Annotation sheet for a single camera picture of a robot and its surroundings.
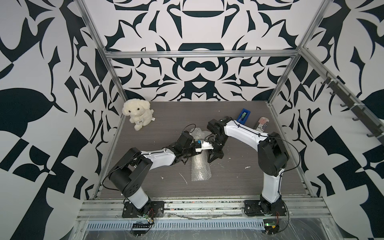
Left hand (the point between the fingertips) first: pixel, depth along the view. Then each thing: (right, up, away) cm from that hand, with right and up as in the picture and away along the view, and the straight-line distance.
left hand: (200, 146), depth 90 cm
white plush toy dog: (-37, +20, +3) cm, 42 cm away
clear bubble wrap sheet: (0, -10, -8) cm, 12 cm away
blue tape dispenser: (+31, +18, +14) cm, 38 cm away
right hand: (+5, -5, -7) cm, 10 cm away
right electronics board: (+32, -34, -20) cm, 51 cm away
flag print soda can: (+42, +13, +12) cm, 46 cm away
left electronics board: (-29, -34, -21) cm, 49 cm away
